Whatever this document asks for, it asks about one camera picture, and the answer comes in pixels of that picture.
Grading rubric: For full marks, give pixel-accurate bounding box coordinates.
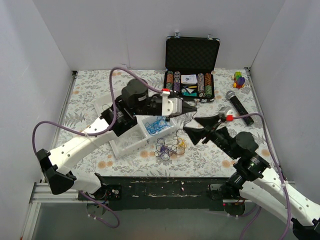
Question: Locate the black handheld microphone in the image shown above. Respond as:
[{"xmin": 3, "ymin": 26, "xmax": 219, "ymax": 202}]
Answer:
[{"xmin": 226, "ymin": 90, "xmax": 255, "ymax": 126}]

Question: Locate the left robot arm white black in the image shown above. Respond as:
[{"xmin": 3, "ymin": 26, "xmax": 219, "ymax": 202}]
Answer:
[{"xmin": 36, "ymin": 79, "xmax": 197, "ymax": 200}]

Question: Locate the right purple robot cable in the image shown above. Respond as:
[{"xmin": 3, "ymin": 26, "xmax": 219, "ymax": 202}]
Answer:
[{"xmin": 226, "ymin": 112, "xmax": 292, "ymax": 240}]

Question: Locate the colourful toy block train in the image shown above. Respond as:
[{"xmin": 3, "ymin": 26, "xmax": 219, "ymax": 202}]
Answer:
[{"xmin": 231, "ymin": 71, "xmax": 246, "ymax": 89}]

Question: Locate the black metal base plate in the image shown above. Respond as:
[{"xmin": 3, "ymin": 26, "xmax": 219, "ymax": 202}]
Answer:
[{"xmin": 92, "ymin": 176, "xmax": 245, "ymax": 211}]

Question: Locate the black poker chip case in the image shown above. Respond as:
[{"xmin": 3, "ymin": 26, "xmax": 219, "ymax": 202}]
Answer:
[{"xmin": 163, "ymin": 33, "xmax": 221, "ymax": 103}]

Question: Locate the floral patterned table mat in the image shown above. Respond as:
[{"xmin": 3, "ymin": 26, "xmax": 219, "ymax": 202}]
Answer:
[{"xmin": 63, "ymin": 68, "xmax": 274, "ymax": 177}]

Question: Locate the blue thin wire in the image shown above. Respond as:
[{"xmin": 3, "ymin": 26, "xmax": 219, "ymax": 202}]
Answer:
[{"xmin": 144, "ymin": 117, "xmax": 171, "ymax": 136}]

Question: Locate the yellow thin wire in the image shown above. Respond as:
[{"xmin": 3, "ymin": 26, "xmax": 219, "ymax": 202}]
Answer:
[{"xmin": 176, "ymin": 138, "xmax": 188, "ymax": 154}]

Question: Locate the white plastic compartment tray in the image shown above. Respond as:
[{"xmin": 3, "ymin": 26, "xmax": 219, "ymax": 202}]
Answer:
[{"xmin": 97, "ymin": 91, "xmax": 178, "ymax": 159}]

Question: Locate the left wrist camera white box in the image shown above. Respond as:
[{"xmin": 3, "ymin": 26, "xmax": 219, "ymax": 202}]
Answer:
[{"xmin": 161, "ymin": 96, "xmax": 183, "ymax": 117}]

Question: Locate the white thin wire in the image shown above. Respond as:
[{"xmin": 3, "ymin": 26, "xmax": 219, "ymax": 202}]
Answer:
[{"xmin": 117, "ymin": 133, "xmax": 145, "ymax": 151}]

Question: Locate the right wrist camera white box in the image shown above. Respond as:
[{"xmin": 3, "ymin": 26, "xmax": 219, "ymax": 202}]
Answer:
[{"xmin": 218, "ymin": 106, "xmax": 234, "ymax": 120}]

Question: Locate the purple thin wire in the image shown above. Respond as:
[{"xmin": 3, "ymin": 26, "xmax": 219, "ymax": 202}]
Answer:
[{"xmin": 153, "ymin": 137, "xmax": 181, "ymax": 161}]

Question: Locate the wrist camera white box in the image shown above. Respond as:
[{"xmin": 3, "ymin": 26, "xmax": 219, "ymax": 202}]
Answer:
[
  {"xmin": 161, "ymin": 96, "xmax": 183, "ymax": 117},
  {"xmin": 218, "ymin": 106, "xmax": 234, "ymax": 120}
]

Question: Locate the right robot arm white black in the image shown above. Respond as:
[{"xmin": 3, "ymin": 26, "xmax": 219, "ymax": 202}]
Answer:
[{"xmin": 183, "ymin": 115, "xmax": 320, "ymax": 240}]

